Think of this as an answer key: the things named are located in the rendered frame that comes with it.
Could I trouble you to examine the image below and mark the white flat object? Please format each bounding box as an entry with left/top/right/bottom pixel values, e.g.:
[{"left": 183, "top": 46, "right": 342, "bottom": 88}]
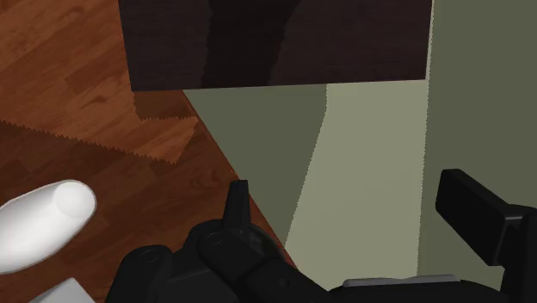
[{"left": 28, "top": 276, "right": 96, "bottom": 303}]

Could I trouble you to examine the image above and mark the dark wood robot stand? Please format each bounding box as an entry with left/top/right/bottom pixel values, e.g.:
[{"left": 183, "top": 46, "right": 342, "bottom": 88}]
[{"left": 117, "top": 0, "right": 434, "bottom": 92}]

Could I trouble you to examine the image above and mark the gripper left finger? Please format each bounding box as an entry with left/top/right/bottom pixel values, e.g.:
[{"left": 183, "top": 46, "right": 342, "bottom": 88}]
[{"left": 104, "top": 179, "right": 330, "bottom": 303}]

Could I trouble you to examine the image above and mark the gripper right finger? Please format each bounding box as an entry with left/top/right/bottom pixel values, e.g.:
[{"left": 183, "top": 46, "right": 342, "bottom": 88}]
[{"left": 435, "top": 168, "right": 537, "bottom": 303}]

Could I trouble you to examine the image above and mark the white rounded object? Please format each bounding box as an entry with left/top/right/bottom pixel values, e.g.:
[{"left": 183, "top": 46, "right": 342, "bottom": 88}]
[{"left": 0, "top": 179, "right": 98, "bottom": 276}]

